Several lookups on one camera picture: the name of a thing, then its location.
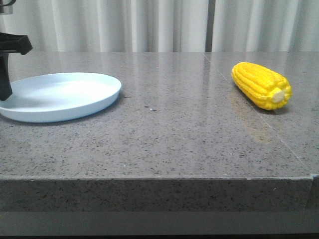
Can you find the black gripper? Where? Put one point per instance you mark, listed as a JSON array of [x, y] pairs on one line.
[[10, 43]]

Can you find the light blue round plate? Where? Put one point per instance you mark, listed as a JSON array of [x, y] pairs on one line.
[[59, 97]]

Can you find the yellow plastic corn cob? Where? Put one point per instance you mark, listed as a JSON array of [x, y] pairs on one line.
[[266, 88]]

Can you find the white pleated curtain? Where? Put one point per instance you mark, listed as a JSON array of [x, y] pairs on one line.
[[166, 25]]

